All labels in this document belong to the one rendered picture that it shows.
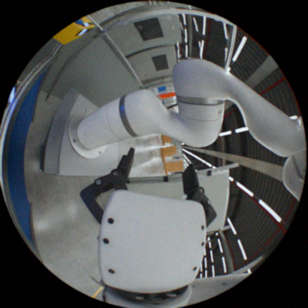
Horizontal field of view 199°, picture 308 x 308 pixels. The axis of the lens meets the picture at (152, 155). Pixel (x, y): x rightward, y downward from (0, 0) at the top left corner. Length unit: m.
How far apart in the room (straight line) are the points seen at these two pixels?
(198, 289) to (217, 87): 0.33
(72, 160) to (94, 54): 0.88
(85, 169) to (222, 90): 0.40
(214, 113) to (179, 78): 0.09
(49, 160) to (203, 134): 0.39
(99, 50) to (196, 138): 0.96
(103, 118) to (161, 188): 1.21
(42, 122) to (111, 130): 1.19
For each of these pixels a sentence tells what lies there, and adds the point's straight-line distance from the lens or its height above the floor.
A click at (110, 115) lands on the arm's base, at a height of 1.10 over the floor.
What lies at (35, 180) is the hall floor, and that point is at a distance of 1.23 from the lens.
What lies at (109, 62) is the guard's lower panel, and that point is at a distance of 0.99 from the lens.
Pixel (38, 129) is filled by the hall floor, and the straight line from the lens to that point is 1.30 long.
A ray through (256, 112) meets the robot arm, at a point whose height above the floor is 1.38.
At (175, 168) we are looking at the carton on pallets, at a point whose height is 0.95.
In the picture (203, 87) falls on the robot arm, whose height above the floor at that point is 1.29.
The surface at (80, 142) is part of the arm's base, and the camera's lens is 0.32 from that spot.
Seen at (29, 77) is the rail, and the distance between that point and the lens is 0.53.
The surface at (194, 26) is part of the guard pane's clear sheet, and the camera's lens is 1.01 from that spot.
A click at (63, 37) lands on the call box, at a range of 0.50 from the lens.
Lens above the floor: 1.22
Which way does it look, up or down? 16 degrees down
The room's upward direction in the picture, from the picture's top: 82 degrees clockwise
